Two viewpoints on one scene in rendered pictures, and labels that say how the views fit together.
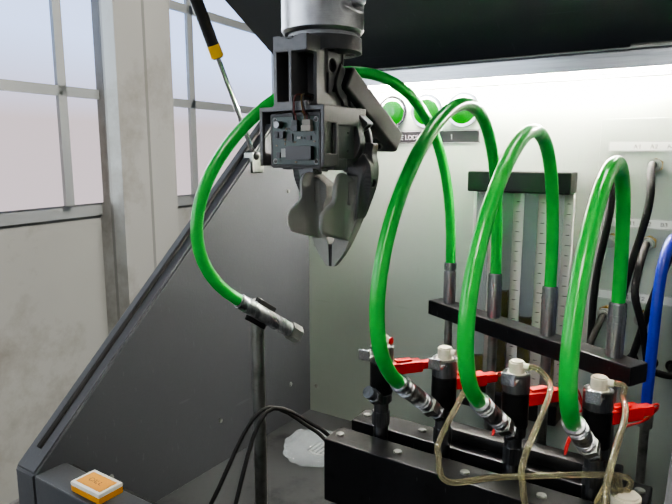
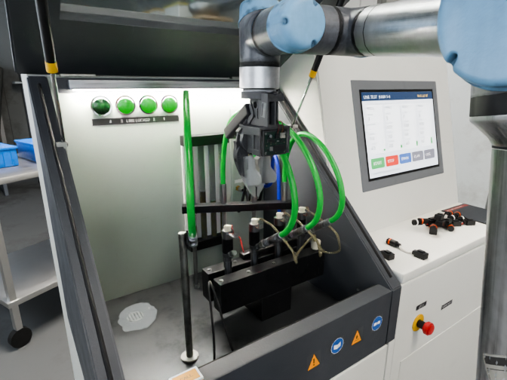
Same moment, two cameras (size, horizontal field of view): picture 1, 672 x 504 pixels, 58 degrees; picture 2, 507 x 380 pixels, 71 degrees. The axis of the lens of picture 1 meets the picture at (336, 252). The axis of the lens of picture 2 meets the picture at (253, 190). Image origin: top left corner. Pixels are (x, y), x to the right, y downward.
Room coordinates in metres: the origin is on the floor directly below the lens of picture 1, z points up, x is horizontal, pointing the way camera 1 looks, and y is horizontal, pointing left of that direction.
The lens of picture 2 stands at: (0.32, 0.66, 1.43)
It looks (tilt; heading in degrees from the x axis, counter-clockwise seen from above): 16 degrees down; 292
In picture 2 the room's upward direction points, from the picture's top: straight up
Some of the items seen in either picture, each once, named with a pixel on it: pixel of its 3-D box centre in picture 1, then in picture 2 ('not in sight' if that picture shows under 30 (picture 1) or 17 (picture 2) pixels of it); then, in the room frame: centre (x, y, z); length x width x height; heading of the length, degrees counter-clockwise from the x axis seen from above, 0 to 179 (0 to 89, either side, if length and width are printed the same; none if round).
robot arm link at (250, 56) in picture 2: not in sight; (260, 35); (0.57, 0.01, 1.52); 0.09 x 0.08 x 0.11; 136
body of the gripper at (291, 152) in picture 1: (318, 107); (261, 124); (0.57, 0.02, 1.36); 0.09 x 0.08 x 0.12; 147
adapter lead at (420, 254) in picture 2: not in sight; (406, 247); (0.27, -0.35, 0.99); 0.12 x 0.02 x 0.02; 145
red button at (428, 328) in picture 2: not in sight; (424, 326); (0.20, -0.28, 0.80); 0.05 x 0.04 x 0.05; 57
